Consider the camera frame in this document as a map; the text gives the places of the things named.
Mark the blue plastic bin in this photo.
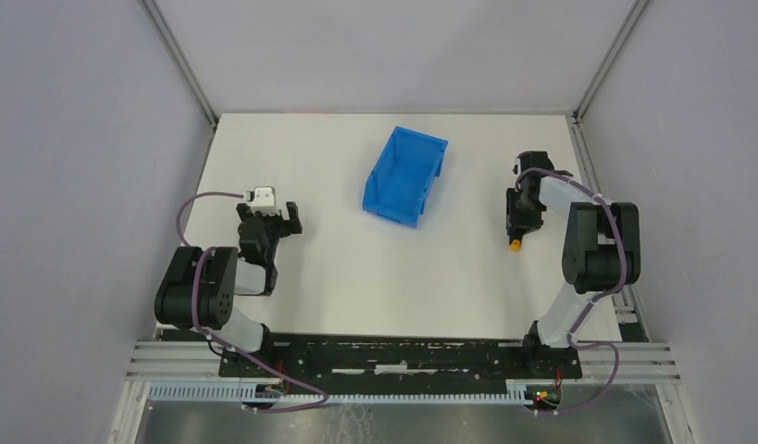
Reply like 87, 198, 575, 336
362, 126, 448, 228

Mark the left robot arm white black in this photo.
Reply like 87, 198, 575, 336
154, 201, 303, 352

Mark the white slotted cable duct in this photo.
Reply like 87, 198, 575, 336
147, 381, 533, 407

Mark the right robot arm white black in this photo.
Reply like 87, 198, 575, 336
506, 151, 641, 349

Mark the aluminium frame rail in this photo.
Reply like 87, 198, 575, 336
566, 0, 652, 342
138, 0, 219, 131

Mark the aluminium frame rail left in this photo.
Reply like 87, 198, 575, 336
138, 0, 219, 131

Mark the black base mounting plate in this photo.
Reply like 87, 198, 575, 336
217, 333, 583, 397

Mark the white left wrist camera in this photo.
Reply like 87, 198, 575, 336
243, 186, 280, 216

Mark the aluminium frame rail right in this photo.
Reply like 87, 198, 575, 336
566, 0, 652, 342

